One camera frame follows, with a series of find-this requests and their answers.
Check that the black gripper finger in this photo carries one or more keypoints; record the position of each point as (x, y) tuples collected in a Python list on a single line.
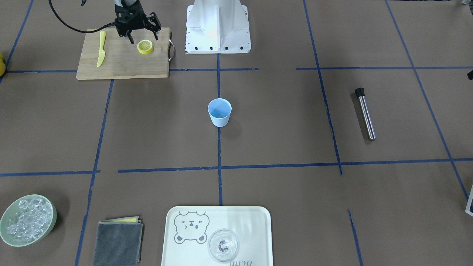
[(129, 36), (153, 24)]

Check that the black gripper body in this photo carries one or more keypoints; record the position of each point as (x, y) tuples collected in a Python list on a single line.
[(152, 27)]

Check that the yellow lemon slice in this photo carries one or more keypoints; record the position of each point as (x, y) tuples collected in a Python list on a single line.
[(145, 47)]

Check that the steel muddler black cap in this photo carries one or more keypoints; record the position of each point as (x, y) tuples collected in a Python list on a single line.
[(360, 94)]

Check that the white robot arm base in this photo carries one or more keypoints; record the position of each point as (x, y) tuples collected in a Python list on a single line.
[(217, 27)]

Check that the light blue cup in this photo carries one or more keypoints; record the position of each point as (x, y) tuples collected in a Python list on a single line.
[(220, 111)]

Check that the yellow plastic knife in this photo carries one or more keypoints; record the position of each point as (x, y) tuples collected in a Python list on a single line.
[(101, 54)]

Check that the wooden cutting board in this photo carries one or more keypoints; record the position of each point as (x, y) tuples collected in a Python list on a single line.
[(122, 59)]

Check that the cream bear tray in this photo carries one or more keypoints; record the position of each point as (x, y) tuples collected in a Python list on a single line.
[(188, 230)]

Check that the grey folded cloth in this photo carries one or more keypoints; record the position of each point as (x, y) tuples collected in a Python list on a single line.
[(118, 242)]

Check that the green bowl of ice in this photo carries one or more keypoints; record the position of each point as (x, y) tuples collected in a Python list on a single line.
[(28, 220)]

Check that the clear glass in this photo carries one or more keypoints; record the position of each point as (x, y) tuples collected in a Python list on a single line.
[(223, 245)]

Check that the white wire cup rack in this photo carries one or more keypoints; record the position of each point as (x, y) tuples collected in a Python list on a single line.
[(468, 208)]

